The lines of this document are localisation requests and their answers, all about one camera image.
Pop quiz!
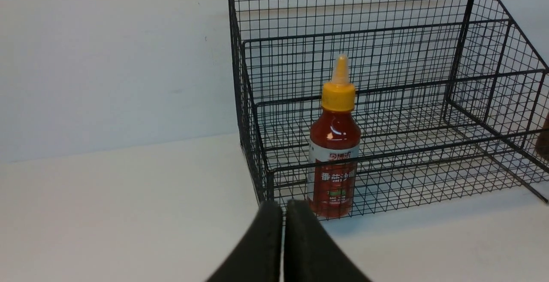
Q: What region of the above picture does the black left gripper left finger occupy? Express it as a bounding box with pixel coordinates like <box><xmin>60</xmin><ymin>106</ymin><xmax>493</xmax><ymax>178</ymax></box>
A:
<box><xmin>208</xmin><ymin>201</ymin><xmax>283</xmax><ymax>282</ymax></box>

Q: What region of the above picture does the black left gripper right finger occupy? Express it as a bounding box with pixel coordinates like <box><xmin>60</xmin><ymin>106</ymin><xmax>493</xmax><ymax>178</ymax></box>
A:
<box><xmin>283</xmin><ymin>200</ymin><xmax>370</xmax><ymax>282</ymax></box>

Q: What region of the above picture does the red sauce bottle yellow cap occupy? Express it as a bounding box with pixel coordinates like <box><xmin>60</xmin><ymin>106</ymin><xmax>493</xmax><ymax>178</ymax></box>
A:
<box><xmin>305</xmin><ymin>54</ymin><xmax>361</xmax><ymax>218</ymax></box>

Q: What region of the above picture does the brown cooking wine bottle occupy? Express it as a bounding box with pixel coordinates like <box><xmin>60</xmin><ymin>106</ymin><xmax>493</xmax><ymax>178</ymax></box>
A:
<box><xmin>534</xmin><ymin>114</ymin><xmax>549</xmax><ymax>161</ymax></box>

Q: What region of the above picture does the black wire mesh shelf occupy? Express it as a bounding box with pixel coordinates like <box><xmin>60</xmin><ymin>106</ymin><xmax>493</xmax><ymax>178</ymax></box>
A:
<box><xmin>228</xmin><ymin>0</ymin><xmax>548</xmax><ymax>217</ymax></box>

